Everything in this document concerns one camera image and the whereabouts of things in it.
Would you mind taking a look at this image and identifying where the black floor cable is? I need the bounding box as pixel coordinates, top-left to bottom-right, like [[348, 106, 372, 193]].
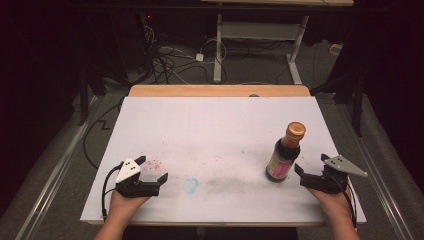
[[82, 99, 125, 171]]

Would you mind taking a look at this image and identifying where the person's right hand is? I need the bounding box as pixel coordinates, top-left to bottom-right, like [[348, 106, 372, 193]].
[[306, 186, 355, 220]]

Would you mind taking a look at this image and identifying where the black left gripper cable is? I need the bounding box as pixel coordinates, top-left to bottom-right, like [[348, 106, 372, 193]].
[[101, 162, 125, 222]]

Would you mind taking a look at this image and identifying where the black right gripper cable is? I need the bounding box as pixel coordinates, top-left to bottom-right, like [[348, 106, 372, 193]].
[[333, 176, 359, 230]]

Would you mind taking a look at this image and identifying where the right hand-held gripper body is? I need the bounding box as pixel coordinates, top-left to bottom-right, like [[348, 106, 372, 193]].
[[299, 154, 369, 195]]

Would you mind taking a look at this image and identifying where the white table cover sheet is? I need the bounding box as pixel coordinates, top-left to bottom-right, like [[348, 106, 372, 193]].
[[79, 96, 368, 226]]

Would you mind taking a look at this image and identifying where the dark sauce bottle gold cap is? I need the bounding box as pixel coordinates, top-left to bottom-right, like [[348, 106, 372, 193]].
[[265, 121, 307, 184]]

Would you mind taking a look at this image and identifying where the aluminium floor rail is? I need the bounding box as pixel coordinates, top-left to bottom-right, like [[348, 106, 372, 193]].
[[14, 94, 102, 240], [335, 99, 416, 240]]

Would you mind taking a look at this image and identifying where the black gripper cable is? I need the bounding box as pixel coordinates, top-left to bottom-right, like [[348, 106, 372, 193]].
[[333, 176, 359, 230], [101, 162, 125, 222]]

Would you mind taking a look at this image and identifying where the tangle of floor cables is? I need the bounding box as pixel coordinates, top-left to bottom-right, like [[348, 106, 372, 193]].
[[142, 23, 228, 86]]

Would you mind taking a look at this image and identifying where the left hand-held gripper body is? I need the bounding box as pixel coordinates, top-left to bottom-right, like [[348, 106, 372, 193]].
[[114, 157, 160, 198]]

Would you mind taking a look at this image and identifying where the white metal desk frame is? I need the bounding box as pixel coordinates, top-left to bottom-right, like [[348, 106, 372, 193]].
[[199, 0, 355, 85]]

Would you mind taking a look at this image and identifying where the black metal stand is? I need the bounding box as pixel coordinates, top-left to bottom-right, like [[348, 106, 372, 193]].
[[312, 69, 365, 138], [77, 65, 102, 127]]

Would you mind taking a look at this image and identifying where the person's left hand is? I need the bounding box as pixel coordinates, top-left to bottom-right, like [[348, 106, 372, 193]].
[[108, 189, 151, 219]]

